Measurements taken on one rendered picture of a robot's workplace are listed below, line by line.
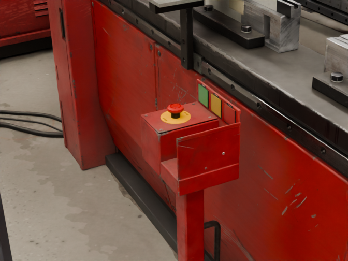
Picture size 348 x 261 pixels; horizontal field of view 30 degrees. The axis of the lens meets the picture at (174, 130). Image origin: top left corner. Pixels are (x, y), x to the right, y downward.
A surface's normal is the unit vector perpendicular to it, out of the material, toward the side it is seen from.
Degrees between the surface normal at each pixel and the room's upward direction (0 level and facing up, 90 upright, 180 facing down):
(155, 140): 90
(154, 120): 0
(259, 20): 90
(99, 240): 0
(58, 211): 0
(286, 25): 90
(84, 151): 90
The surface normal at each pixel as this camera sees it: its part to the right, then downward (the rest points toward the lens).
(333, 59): -0.90, 0.23
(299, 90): -0.03, -0.88
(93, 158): 0.44, 0.41
